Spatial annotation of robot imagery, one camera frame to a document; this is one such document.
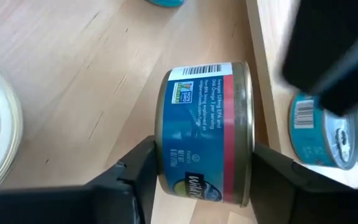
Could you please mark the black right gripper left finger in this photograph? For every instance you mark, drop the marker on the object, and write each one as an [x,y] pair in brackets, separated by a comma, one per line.
[73,205]

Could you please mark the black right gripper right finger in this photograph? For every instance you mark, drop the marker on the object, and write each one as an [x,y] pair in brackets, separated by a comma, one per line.
[291,202]

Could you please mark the teal label tuna can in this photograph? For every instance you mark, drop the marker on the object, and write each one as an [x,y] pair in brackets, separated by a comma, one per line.
[309,140]
[166,2]

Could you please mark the wooden shelf with black frame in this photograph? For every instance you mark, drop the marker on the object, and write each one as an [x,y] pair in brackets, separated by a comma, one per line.
[269,62]

